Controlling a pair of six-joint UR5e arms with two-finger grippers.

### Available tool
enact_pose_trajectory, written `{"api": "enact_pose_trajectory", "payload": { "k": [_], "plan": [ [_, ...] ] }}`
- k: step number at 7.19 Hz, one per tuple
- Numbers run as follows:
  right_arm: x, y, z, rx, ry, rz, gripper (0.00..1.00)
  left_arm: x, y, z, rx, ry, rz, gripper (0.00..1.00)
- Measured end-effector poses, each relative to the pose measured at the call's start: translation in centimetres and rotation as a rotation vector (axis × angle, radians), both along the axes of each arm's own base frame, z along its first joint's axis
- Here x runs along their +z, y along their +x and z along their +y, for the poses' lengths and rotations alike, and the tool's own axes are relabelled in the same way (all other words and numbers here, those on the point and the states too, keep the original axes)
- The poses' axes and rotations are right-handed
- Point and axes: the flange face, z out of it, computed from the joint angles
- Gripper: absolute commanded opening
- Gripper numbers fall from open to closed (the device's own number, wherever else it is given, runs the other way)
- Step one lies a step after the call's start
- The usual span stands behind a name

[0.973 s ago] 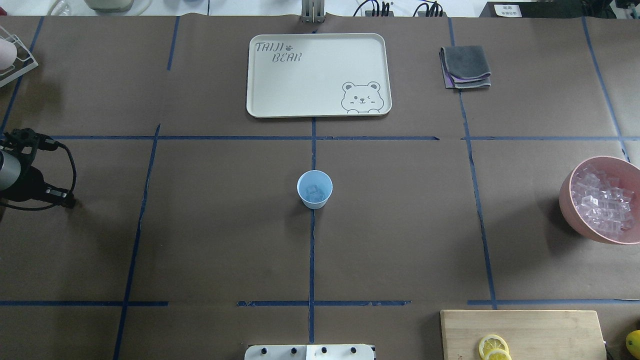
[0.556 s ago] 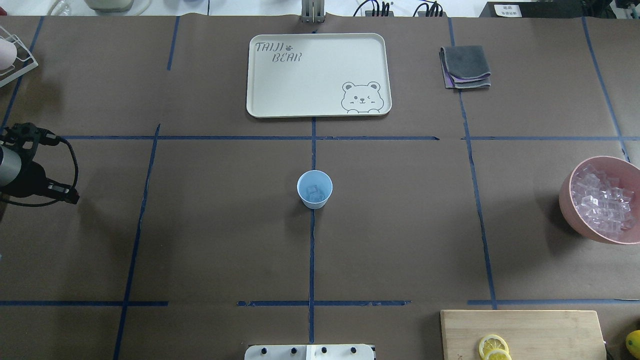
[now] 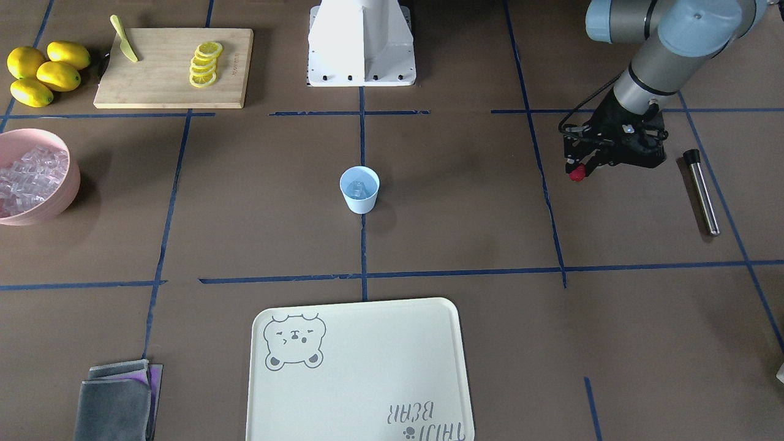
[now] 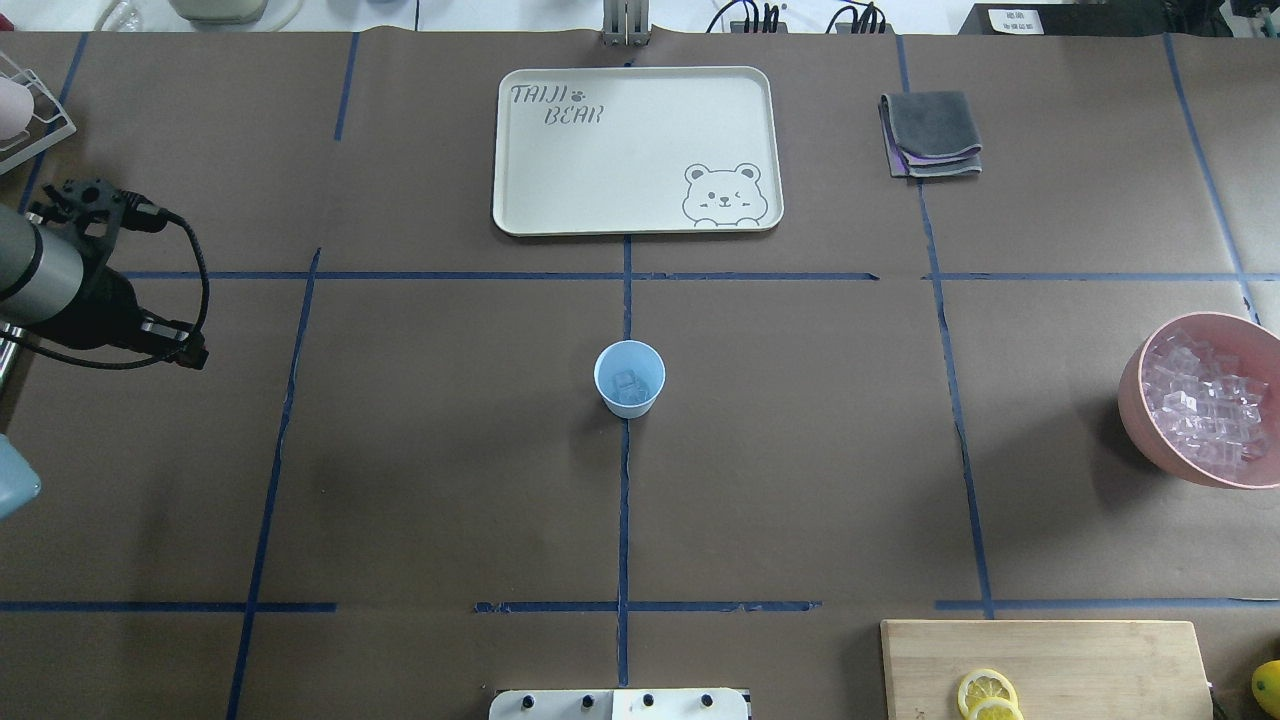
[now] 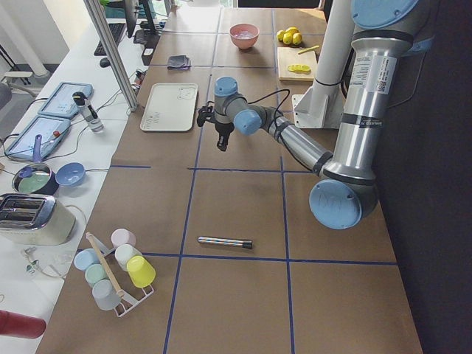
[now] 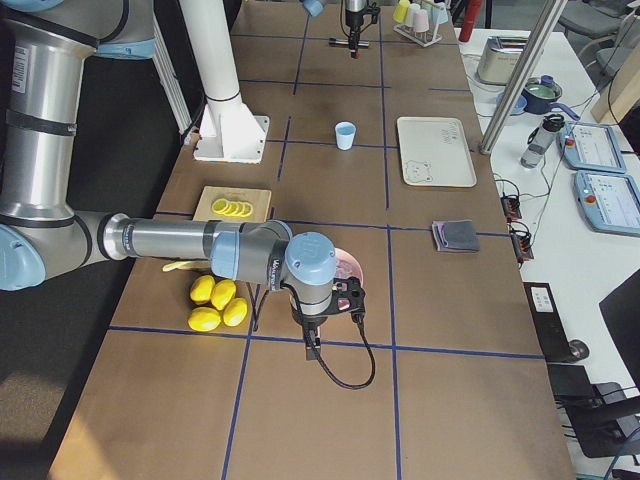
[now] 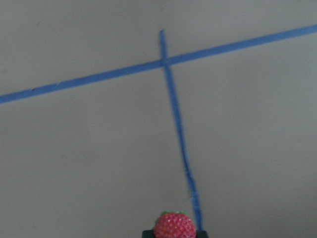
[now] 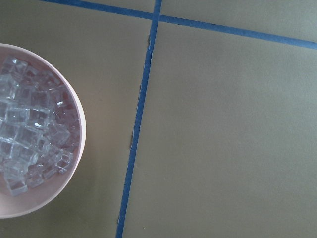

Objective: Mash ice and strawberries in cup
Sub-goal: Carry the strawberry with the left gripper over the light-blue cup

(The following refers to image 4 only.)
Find grey folded cloth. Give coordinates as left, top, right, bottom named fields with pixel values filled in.
left=878, top=91, right=983, bottom=179

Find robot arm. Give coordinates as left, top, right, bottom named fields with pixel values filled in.
left=1, top=179, right=211, bottom=372

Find bamboo cutting board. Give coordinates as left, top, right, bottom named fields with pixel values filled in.
left=879, top=619, right=1213, bottom=719

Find cream bear tray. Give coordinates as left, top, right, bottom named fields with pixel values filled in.
left=492, top=67, right=785, bottom=237

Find aluminium frame post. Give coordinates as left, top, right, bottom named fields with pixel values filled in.
left=602, top=0, right=652, bottom=47

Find steel muddler black tip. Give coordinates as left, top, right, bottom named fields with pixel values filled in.
left=0, top=338, right=22, bottom=388

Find light blue cup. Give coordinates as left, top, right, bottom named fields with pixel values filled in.
left=593, top=340, right=667, bottom=420

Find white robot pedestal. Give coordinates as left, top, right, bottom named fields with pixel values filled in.
left=488, top=687, right=753, bottom=719

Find yellow lemon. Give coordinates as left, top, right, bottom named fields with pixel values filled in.
left=1251, top=659, right=1280, bottom=719

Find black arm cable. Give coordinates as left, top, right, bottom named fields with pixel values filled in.
left=0, top=211, right=211, bottom=372

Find lemon slices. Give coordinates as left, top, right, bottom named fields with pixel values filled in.
left=956, top=667, right=1024, bottom=719

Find black power strip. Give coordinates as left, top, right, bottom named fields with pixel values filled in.
left=826, top=1, right=890, bottom=35
left=717, top=1, right=788, bottom=35

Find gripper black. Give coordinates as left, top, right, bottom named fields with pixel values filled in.
left=26, top=179, right=209, bottom=372

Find pink bowl of ice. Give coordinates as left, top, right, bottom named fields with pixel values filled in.
left=1117, top=313, right=1279, bottom=489

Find white wire cup rack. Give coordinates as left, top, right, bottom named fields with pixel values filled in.
left=1, top=53, right=77, bottom=176

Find ice cube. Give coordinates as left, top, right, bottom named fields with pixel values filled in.
left=609, top=369, right=652, bottom=406

